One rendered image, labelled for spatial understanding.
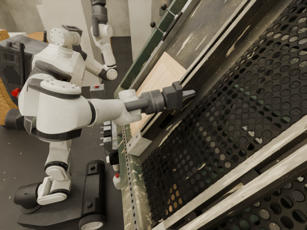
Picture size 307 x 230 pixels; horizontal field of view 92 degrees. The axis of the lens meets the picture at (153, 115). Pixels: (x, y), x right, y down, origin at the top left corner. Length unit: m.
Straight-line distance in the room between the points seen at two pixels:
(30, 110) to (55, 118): 0.08
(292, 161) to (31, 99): 0.54
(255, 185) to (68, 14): 3.36
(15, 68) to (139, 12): 4.17
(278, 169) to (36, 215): 1.65
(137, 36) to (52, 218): 4.35
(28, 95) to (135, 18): 4.47
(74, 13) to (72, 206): 2.91
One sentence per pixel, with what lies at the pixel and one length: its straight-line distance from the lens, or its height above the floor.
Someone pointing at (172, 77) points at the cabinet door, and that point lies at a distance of 0.84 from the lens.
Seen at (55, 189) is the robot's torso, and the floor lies 0.35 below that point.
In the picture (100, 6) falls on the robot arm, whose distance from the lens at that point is 1.08.
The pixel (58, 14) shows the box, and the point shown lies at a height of 1.35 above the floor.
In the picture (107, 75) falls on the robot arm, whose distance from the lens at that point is 1.10.
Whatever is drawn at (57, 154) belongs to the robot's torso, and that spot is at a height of 0.75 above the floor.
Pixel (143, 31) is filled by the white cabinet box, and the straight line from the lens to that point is 4.83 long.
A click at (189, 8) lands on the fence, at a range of 1.16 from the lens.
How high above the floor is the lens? 1.55
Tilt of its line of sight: 37 degrees down
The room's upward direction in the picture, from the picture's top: straight up
